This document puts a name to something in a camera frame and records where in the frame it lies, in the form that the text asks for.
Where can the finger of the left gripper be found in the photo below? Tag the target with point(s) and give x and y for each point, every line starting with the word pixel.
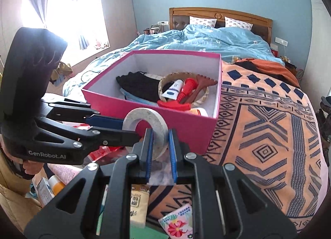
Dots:
pixel 116 138
pixel 102 121

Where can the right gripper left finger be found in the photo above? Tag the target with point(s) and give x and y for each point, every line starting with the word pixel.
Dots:
pixel 144 151

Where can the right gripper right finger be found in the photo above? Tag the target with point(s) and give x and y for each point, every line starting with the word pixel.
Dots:
pixel 180 167

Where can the red plastic bag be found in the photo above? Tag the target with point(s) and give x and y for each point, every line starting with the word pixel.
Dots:
pixel 105 155

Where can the white red cream tube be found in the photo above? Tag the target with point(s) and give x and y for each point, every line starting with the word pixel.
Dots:
pixel 198 111

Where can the white blue lotion tube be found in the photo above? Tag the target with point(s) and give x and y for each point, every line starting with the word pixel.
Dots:
pixel 173 92

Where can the left hand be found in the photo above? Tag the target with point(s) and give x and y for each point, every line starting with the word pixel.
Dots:
pixel 31 167

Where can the pink cardboard storage box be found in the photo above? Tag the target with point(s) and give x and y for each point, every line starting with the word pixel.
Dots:
pixel 105 95

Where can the yellow wet wipes pack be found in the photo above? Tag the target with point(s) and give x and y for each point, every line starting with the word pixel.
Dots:
pixel 139 205

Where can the pink cosmetic tube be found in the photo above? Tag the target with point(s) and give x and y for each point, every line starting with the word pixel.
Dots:
pixel 64 172

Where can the black cloth garment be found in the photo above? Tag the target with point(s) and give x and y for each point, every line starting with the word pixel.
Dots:
pixel 139 85

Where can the white blue medicine box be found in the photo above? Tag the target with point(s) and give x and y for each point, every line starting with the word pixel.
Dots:
pixel 44 192

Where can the beige padded jacket sleeve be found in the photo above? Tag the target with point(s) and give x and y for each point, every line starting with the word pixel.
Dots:
pixel 18 208

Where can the pink floral tissue pack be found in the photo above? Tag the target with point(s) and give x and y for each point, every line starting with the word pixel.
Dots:
pixel 178 223

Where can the orange patterned blanket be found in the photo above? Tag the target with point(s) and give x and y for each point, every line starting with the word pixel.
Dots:
pixel 268 129

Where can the blue quilt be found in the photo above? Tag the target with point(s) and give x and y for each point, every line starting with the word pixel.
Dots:
pixel 229 42

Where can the orange folded cloth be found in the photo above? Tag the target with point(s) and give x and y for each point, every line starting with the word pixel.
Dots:
pixel 272 69

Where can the wooden bed headboard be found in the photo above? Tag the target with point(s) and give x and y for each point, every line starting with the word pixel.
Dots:
pixel 179 18

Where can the left patterned pillow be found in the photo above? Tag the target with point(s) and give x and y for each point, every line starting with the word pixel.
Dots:
pixel 202 21

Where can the patterned pillow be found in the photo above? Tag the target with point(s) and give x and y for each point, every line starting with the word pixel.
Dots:
pixel 229 22
pixel 202 21

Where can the right patterned pillow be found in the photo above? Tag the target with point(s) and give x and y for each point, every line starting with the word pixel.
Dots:
pixel 229 22

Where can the wall power outlet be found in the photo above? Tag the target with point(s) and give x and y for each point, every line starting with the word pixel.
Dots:
pixel 281 41

